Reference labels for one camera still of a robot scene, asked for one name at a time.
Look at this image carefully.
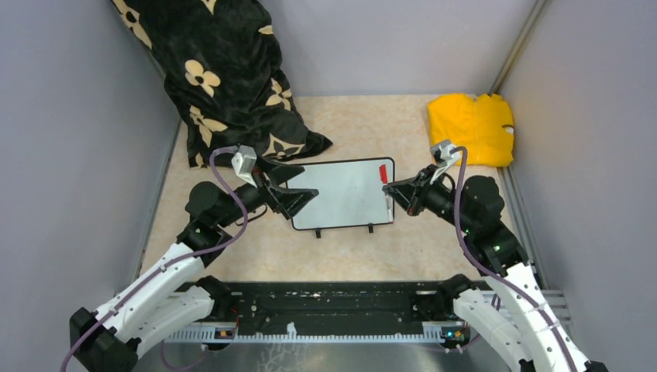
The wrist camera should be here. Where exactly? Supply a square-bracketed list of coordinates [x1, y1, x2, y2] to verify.
[429, 139, 461, 184]
[231, 145, 257, 187]

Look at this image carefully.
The red whiteboard marker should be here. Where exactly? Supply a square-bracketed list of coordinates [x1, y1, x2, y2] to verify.
[379, 164, 394, 224]

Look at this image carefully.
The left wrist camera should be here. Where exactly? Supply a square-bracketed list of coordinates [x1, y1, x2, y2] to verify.
[231, 145, 257, 187]

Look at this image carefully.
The aluminium side rail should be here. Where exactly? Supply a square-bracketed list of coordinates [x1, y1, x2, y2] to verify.
[497, 167, 573, 331]

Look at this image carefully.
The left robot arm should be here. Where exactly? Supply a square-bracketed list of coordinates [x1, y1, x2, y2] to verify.
[59, 148, 319, 371]

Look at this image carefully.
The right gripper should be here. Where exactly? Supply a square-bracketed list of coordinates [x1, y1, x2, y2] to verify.
[383, 163, 474, 233]

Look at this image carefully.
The yellow folded cloth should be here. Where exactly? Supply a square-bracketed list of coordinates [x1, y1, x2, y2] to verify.
[427, 93, 514, 167]

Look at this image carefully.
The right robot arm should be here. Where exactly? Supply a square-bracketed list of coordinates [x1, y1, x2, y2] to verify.
[383, 170, 607, 371]

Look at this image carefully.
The black floral blanket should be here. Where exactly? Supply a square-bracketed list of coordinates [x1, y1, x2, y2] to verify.
[113, 1, 332, 168]

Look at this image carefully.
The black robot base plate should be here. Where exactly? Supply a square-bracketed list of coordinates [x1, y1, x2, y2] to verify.
[163, 279, 473, 345]

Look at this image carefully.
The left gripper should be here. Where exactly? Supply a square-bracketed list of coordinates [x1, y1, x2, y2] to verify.
[216, 151, 319, 228]

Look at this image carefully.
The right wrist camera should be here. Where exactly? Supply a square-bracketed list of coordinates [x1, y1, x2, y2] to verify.
[429, 139, 461, 184]

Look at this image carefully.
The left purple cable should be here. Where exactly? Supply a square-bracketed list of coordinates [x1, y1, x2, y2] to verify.
[59, 146, 251, 372]

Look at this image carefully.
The black framed whiteboard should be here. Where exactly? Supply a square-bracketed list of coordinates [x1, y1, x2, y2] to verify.
[286, 157, 395, 239]

